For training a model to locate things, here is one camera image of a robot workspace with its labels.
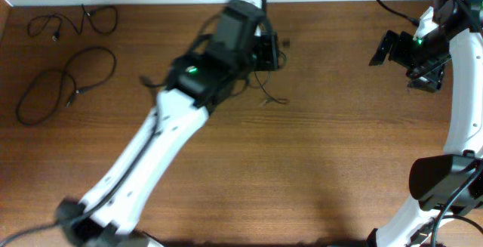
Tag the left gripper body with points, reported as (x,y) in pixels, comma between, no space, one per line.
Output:
(266,58)

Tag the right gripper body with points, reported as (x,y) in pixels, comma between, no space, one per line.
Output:
(422,60)

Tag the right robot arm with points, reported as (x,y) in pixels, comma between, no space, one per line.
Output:
(446,187)

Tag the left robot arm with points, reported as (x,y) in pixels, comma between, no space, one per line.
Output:
(198,81)

